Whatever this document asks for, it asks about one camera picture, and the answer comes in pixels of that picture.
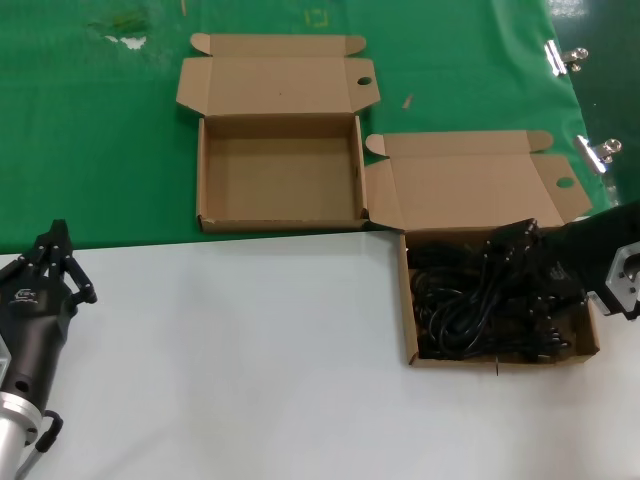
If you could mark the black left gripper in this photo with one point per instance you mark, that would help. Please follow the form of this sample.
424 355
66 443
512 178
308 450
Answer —
30 325

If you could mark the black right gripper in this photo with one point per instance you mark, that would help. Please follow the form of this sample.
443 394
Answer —
565 260

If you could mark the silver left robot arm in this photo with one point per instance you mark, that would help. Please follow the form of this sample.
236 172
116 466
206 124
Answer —
12 430

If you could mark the shallow cardboard box with lid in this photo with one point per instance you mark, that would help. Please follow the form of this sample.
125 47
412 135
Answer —
280 165
465 185

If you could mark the silver binder clip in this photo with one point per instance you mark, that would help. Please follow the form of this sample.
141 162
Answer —
590 152
557 57

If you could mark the small wooden splinter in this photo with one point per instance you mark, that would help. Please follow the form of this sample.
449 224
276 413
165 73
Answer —
407 102

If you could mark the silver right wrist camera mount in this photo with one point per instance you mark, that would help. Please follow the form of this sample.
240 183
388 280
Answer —
622 280

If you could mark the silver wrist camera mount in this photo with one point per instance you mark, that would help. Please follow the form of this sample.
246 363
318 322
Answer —
4 357
622 280

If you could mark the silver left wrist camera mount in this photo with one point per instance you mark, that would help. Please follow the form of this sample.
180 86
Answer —
4 357

